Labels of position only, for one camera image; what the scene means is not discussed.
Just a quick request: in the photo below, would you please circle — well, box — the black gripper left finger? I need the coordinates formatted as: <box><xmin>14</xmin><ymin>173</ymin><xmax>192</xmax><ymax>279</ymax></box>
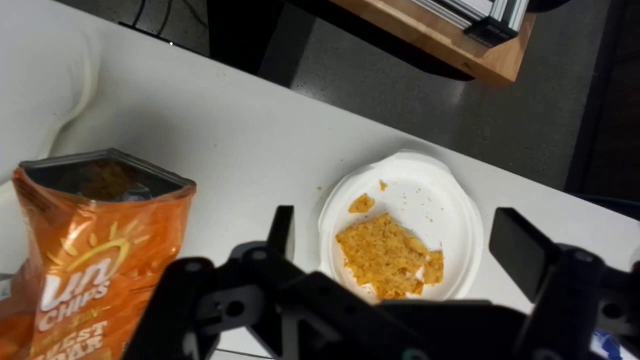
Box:
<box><xmin>122</xmin><ymin>204</ymin><xmax>382</xmax><ymax>360</ymax></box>

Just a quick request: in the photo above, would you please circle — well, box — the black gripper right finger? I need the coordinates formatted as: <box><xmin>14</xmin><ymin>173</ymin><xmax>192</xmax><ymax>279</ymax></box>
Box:
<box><xmin>488</xmin><ymin>207</ymin><xmax>640</xmax><ymax>360</ymax></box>

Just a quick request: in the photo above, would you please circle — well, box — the white foam plate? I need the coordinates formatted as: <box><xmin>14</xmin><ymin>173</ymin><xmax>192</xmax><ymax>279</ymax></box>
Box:
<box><xmin>316</xmin><ymin>151</ymin><xmax>486</xmax><ymax>306</ymax></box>

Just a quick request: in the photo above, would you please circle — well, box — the orange toasted bread piece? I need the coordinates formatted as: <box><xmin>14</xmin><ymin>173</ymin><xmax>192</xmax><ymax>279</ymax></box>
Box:
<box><xmin>333</xmin><ymin>193</ymin><xmax>446</xmax><ymax>302</ymax></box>

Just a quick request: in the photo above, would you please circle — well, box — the orange chips bag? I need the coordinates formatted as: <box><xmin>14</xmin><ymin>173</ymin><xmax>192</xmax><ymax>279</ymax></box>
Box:
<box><xmin>0</xmin><ymin>146</ymin><xmax>197</xmax><ymax>360</ymax></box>

